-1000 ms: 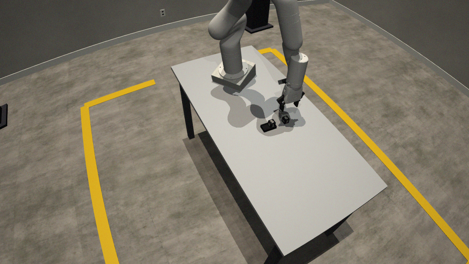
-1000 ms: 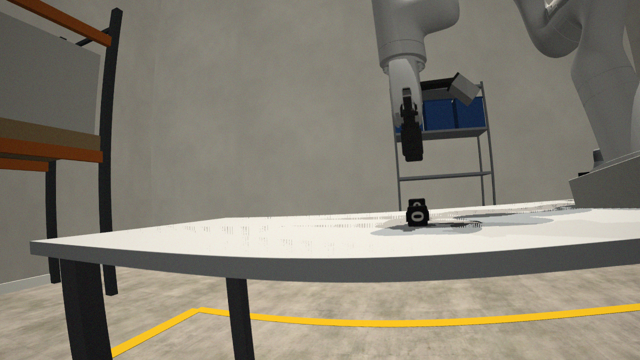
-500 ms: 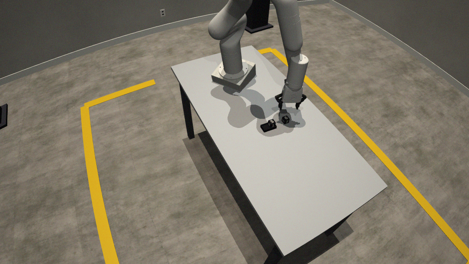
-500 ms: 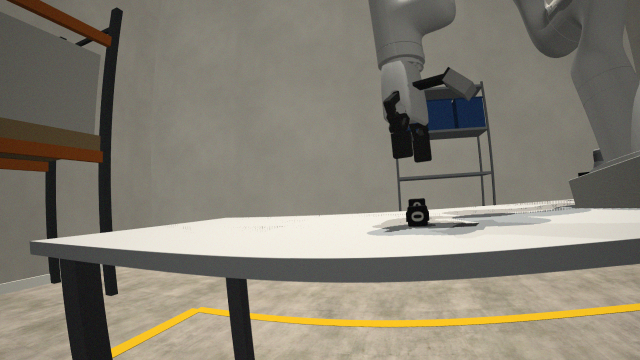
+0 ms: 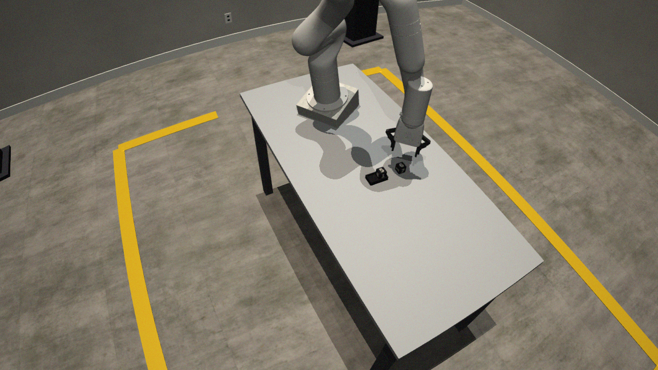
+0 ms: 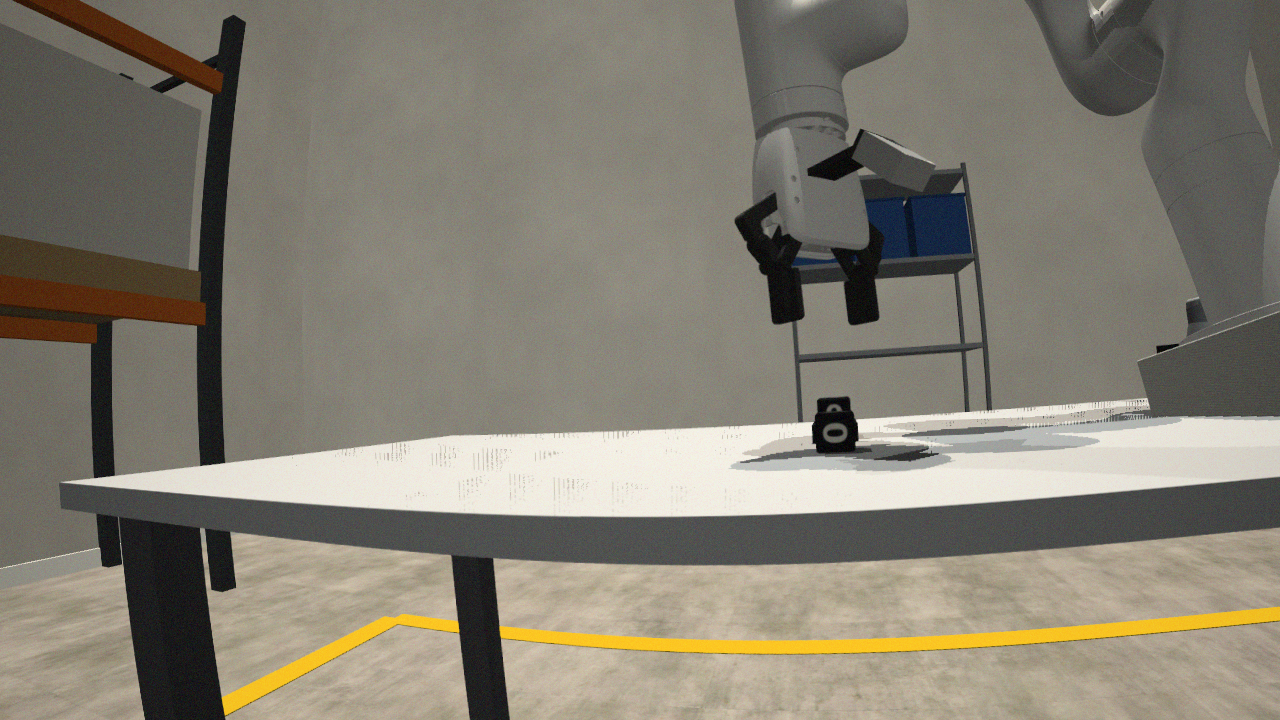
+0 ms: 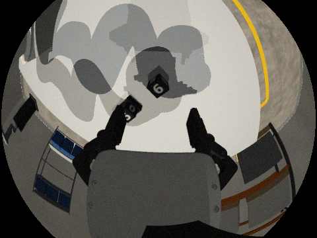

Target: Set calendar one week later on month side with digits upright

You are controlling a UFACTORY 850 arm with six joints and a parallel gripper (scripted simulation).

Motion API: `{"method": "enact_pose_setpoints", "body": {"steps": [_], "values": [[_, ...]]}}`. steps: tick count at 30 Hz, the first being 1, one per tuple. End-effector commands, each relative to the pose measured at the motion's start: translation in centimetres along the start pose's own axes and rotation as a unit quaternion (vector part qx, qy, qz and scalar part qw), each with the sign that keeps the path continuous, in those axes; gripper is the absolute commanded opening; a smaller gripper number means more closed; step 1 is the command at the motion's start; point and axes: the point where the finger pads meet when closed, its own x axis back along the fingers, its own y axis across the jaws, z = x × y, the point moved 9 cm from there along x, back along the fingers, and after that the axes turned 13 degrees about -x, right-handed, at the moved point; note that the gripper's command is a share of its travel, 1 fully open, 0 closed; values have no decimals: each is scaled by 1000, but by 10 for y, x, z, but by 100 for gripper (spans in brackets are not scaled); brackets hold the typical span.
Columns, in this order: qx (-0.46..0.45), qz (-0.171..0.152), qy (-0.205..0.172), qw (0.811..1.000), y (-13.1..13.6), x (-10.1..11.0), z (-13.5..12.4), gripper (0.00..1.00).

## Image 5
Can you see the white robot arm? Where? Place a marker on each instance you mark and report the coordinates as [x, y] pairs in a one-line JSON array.
[[321, 35]]

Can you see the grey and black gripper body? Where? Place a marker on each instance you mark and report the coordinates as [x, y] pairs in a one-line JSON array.
[[408, 134]]

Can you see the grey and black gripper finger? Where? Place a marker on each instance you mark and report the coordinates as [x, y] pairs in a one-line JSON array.
[[391, 137], [422, 145]]

